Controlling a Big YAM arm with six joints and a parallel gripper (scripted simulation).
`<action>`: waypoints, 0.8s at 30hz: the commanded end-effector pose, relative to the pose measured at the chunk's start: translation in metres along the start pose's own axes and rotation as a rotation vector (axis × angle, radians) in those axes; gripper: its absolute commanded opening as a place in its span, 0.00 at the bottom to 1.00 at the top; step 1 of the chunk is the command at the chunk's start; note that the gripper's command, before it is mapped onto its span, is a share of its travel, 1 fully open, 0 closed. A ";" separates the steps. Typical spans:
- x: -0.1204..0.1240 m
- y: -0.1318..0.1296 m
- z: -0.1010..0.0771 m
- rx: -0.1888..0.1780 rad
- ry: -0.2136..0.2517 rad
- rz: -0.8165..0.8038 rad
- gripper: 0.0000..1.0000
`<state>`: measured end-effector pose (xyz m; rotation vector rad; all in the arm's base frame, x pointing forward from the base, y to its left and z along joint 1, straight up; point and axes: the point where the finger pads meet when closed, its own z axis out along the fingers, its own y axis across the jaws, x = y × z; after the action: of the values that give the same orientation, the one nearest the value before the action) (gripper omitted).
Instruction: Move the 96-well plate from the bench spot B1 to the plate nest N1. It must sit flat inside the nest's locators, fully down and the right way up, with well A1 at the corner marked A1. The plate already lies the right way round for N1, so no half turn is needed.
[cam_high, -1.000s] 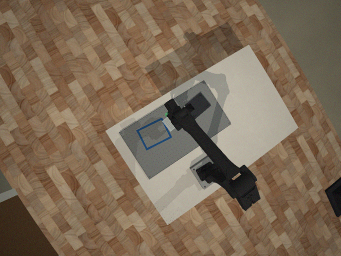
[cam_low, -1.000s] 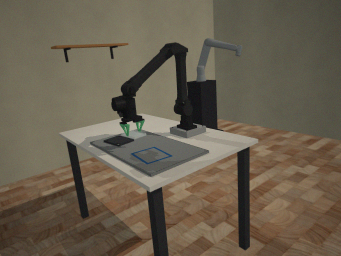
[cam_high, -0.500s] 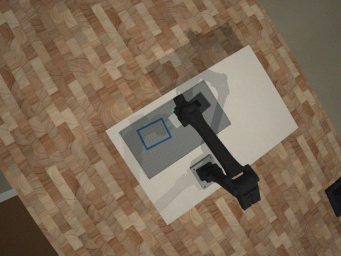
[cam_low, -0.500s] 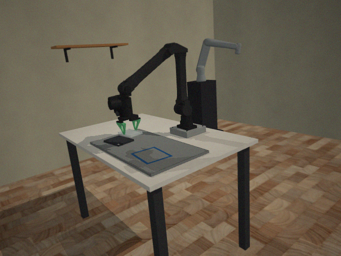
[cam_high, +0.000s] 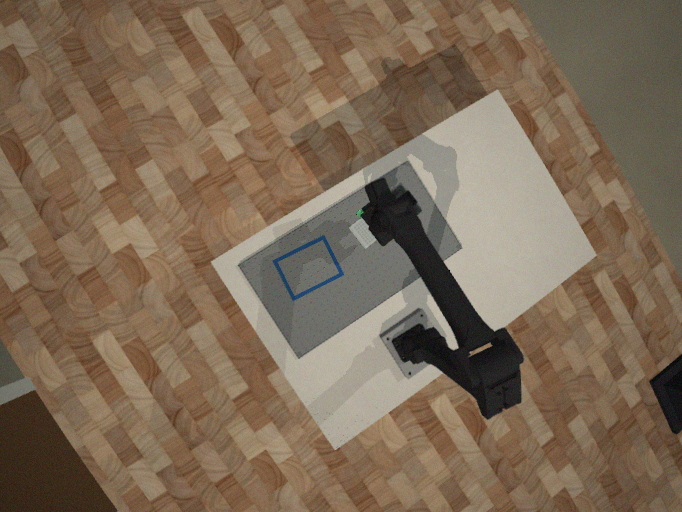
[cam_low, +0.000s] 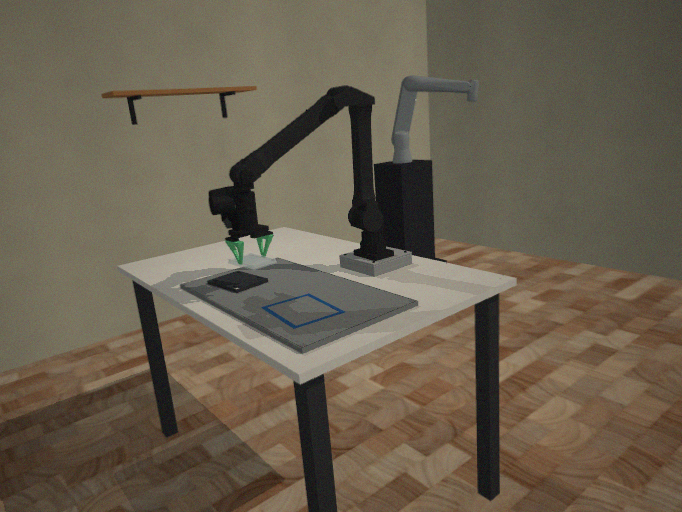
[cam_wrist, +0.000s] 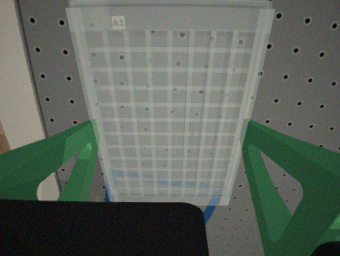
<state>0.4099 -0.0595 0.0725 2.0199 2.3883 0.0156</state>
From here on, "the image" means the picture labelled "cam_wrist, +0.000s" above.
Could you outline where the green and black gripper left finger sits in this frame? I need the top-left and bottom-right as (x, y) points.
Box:
(0, 120), (98, 201)

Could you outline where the blue tape outline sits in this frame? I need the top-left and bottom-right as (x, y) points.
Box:
(105, 189), (216, 226)

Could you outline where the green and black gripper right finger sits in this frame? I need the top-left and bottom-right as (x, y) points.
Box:
(242, 120), (340, 256)

